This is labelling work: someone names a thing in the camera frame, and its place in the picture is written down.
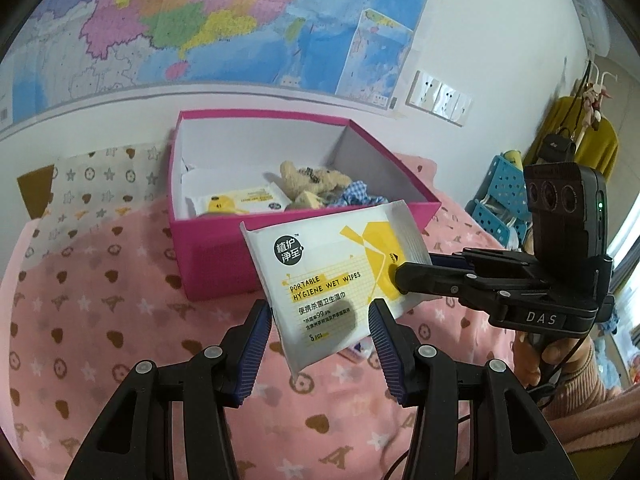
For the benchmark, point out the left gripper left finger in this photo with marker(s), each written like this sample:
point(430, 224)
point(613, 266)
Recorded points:
point(131, 438)

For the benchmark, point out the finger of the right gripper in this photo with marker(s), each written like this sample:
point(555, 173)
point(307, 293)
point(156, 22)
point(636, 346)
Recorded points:
point(472, 291)
point(484, 260)

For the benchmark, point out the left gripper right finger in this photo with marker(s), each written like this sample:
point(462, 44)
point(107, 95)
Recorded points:
point(510, 438)

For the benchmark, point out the blue checked scrunchie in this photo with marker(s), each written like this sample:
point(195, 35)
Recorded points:
point(356, 194)

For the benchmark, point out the white yellow wet wipes pack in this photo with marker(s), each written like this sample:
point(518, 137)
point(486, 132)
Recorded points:
point(321, 274)

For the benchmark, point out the beige teddy bear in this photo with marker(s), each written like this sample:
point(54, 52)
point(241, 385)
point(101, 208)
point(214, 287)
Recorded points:
point(308, 187)

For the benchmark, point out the green plush turtle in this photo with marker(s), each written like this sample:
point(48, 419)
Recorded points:
point(219, 213)

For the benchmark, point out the pink sleeved right forearm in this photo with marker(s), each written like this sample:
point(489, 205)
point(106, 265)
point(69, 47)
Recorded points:
point(585, 416)

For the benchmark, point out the right hand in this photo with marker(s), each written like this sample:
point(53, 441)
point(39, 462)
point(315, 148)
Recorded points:
point(572, 354)

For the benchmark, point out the black handbag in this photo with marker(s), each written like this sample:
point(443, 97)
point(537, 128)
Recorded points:
point(557, 147)

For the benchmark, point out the yellow hanging garment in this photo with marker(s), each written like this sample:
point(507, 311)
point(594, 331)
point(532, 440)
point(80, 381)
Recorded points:
point(598, 149)

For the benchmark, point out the blue perforated plastic basket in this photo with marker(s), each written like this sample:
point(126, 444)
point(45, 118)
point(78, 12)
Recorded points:
point(499, 206)

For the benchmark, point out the pink patterned blanket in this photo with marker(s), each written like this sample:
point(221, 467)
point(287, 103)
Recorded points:
point(92, 301)

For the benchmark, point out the pink cardboard box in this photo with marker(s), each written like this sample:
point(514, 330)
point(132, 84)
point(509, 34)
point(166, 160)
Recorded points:
point(235, 169)

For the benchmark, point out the brown pillow corner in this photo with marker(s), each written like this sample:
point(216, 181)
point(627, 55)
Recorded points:
point(35, 189)

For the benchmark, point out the white wall socket panel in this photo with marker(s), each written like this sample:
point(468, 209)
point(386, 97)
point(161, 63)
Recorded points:
point(431, 95)

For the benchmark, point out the colourful wall map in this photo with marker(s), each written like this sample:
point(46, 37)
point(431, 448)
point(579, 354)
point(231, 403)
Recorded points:
point(70, 50)

